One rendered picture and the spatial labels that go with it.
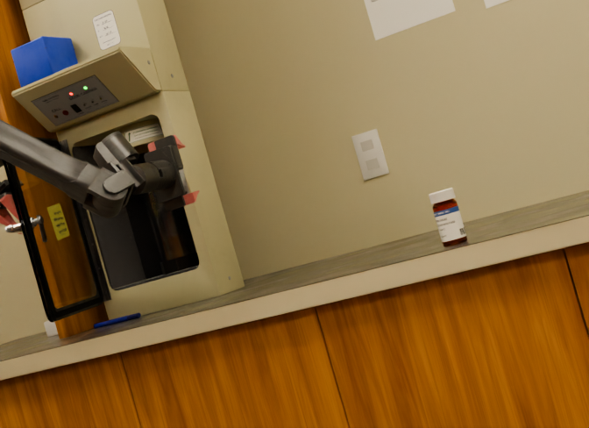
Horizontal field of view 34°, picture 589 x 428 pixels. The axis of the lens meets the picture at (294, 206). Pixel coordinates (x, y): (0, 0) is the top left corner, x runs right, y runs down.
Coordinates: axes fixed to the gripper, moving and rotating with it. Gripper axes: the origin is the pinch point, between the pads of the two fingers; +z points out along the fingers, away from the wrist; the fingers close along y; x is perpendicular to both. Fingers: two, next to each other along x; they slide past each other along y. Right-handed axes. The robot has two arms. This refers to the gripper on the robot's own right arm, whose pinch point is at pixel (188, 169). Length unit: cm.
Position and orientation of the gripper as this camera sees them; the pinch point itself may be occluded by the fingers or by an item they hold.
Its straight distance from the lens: 197.7
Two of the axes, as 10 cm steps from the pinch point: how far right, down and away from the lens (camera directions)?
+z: 4.2, -1.3, 9.0
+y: -2.9, -9.6, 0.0
